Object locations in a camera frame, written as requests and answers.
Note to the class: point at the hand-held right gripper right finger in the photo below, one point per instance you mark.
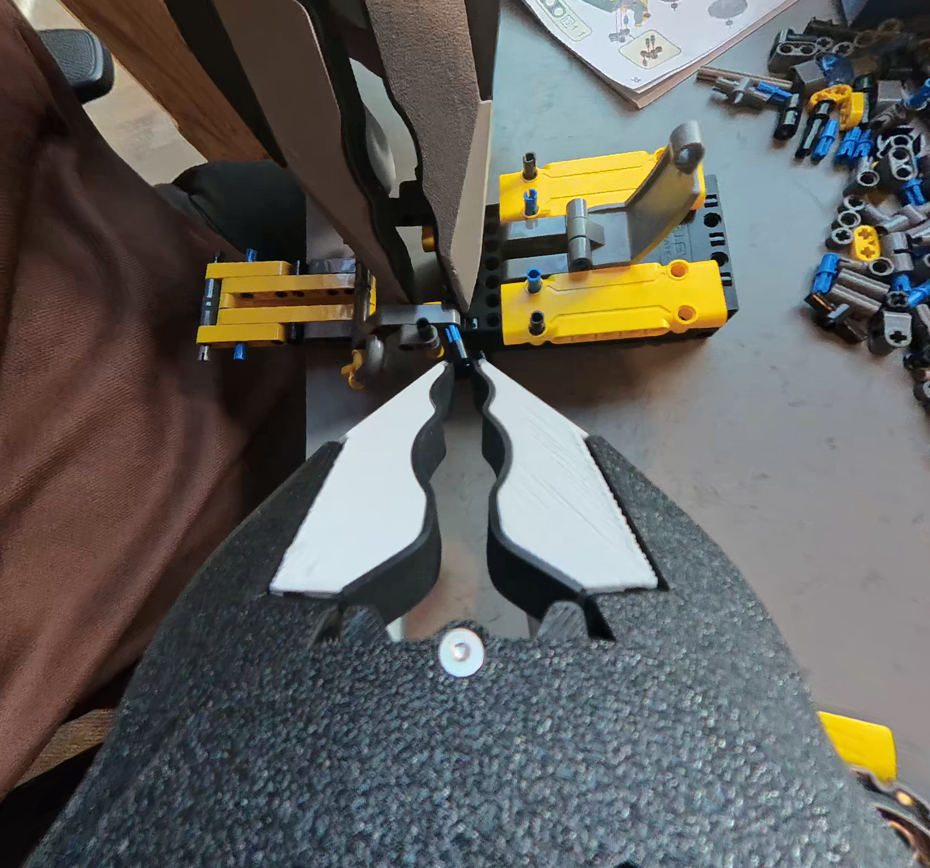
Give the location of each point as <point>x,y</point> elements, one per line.
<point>567,512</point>

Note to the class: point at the open instruction booklet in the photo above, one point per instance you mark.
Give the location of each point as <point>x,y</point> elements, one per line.
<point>654,3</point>

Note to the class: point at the person's brown sweater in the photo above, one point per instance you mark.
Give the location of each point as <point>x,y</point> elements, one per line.
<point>109,410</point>

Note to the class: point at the yellow black brick vehicle model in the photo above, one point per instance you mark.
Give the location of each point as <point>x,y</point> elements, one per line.
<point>617,301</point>

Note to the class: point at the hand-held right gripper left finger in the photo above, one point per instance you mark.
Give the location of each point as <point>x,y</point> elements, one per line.
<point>356,512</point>

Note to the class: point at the wooden board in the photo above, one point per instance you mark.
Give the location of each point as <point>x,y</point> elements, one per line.
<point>145,47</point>

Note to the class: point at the black connector with blue pin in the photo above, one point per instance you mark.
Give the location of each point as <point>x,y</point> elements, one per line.
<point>458,348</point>

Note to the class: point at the grey desk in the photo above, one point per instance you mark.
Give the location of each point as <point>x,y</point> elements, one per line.
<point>763,483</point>

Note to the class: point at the pile of blue grey brick parts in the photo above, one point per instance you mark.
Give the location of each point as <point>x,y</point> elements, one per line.
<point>872,228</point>

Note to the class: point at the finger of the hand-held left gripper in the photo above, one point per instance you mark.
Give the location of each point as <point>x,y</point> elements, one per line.
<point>436,47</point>
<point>290,69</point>

